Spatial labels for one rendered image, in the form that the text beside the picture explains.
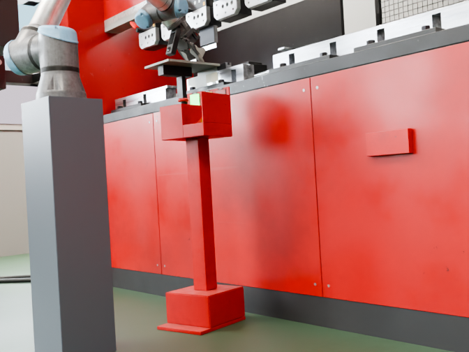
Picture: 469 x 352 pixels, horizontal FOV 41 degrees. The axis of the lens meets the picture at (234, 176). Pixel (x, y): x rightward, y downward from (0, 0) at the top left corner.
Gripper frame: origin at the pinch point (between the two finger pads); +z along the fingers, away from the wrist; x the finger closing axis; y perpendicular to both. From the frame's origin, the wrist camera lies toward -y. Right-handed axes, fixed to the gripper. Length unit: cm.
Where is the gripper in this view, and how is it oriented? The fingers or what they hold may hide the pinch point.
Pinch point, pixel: (197, 64)
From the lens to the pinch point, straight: 271.0
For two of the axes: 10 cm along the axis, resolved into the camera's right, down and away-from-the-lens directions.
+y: 5.5, -6.8, 4.9
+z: 5.4, 7.3, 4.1
